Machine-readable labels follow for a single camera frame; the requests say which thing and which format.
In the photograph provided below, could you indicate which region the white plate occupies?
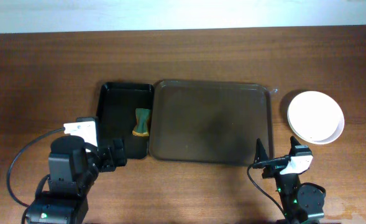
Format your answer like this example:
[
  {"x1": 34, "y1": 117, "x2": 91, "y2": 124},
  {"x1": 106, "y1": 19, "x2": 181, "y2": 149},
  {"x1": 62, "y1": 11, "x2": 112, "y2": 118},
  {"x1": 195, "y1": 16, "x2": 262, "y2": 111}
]
[
  {"x1": 288, "y1": 102, "x2": 343, "y2": 144},
  {"x1": 287, "y1": 91, "x2": 345, "y2": 145}
]

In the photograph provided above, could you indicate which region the green yellow sponge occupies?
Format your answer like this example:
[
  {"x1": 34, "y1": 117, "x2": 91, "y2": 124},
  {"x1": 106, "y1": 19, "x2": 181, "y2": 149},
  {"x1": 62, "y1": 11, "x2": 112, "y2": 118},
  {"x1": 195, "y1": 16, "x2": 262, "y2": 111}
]
[{"x1": 132, "y1": 108, "x2": 152, "y2": 137}]

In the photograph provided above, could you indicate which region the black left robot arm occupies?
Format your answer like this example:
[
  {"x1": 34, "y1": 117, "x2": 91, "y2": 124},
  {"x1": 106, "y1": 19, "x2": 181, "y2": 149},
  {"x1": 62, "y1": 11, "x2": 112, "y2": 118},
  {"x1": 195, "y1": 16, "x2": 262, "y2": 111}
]
[{"x1": 22, "y1": 136, "x2": 127, "y2": 224}]

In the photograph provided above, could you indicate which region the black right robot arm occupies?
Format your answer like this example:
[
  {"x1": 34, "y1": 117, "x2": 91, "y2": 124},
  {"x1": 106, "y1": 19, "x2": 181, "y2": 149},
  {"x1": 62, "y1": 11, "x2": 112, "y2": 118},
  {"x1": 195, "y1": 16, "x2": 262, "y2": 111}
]
[{"x1": 247, "y1": 136, "x2": 326, "y2": 224}]

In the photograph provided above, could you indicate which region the small black tray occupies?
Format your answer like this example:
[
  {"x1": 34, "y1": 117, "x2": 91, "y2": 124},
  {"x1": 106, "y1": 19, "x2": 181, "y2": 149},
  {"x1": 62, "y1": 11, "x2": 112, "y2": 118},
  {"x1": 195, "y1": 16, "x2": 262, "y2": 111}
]
[{"x1": 96, "y1": 82, "x2": 154, "y2": 159}]

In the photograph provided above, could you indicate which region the large brown tray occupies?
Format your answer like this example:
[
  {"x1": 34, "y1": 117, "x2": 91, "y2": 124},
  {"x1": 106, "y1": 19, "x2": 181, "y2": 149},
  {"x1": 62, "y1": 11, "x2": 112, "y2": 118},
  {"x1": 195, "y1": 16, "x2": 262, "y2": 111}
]
[{"x1": 149, "y1": 80, "x2": 274, "y2": 166}]

